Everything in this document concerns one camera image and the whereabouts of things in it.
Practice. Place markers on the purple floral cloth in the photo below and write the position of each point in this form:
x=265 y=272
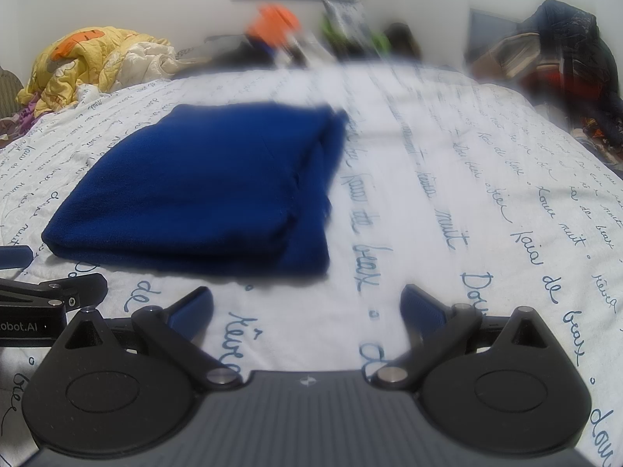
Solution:
x=19 y=119

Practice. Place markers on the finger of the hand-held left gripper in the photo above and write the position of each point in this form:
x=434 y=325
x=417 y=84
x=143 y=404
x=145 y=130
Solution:
x=73 y=289
x=14 y=257

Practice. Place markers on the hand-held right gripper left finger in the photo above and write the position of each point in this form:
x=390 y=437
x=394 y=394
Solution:
x=192 y=312

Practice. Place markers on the dark olive bag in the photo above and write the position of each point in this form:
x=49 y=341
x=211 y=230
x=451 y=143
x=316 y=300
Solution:
x=401 y=39

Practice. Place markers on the blue knit sweater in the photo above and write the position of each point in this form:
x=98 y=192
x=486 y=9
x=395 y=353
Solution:
x=194 y=189

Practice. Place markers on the yellow quilt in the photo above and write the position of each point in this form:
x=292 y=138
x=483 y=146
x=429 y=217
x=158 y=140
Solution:
x=87 y=61

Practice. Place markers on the pile of dark jackets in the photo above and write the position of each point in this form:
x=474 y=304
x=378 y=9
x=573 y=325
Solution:
x=569 y=58

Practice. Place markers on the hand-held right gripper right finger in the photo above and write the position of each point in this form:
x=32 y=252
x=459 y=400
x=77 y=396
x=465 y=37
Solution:
x=421 y=309

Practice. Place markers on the white script-printed blanket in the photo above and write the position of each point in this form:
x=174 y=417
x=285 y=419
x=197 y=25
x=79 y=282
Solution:
x=462 y=180

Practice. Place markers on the orange plastic bag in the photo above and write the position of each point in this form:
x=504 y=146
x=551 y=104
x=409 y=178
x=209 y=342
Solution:
x=272 y=23

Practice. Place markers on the brown woven chair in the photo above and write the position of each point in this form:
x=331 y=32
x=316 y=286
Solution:
x=7 y=97

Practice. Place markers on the grey framed panel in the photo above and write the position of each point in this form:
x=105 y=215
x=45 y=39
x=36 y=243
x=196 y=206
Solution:
x=491 y=34

